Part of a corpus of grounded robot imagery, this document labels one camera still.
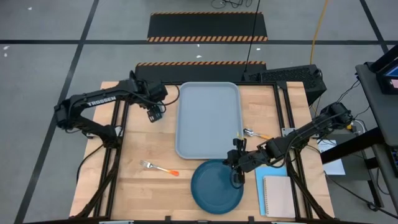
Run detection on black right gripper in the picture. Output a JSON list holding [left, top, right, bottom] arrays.
[[224, 138, 270, 189]]

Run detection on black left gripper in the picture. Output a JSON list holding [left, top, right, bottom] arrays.
[[141, 80, 169, 123]]

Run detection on orange-handled metal spoon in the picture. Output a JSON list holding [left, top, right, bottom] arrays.
[[243, 128, 272, 141]]

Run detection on dark blue plate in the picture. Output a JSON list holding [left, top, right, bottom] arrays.
[[190, 159, 245, 215]]

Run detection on orange-handled metal fork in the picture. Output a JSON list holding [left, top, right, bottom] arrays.
[[139, 159, 180, 177]]

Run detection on grey plastic tray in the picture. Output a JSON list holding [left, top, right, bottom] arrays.
[[174, 82, 244, 161]]

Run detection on light blue notebook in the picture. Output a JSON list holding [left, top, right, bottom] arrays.
[[254, 165, 289, 217]]

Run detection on narrow hazard-striped black mat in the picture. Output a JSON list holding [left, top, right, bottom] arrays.
[[134, 60, 267, 83]]

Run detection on tan spiral notebook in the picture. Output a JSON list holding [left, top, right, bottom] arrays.
[[262, 175, 297, 219]]

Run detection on large hazard-striped black mat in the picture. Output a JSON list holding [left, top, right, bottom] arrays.
[[146, 11, 269, 43]]

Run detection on black perforated computer case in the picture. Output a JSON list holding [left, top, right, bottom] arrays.
[[242, 64, 328, 106]]

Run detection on white paper sheet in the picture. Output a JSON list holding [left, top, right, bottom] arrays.
[[316, 139, 346, 176]]

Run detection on black desk crossbar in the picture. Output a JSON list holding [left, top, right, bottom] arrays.
[[320, 126, 384, 165]]

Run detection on dark grey side desk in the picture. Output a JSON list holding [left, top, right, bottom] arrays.
[[355, 62, 398, 147]]

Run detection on black monitor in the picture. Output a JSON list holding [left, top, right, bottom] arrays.
[[369, 44, 398, 95]]

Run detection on black aluminium table frame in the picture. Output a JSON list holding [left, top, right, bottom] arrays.
[[74, 80, 335, 224]]

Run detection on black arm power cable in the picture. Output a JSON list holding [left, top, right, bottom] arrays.
[[75, 143, 105, 185]]

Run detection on long black floor cable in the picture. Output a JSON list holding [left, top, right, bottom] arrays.
[[244, 0, 261, 74]]

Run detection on coiled black cables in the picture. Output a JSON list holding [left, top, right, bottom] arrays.
[[210, 0, 253, 9]]

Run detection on yellow floor cable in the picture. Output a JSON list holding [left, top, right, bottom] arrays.
[[310, 0, 330, 65]]

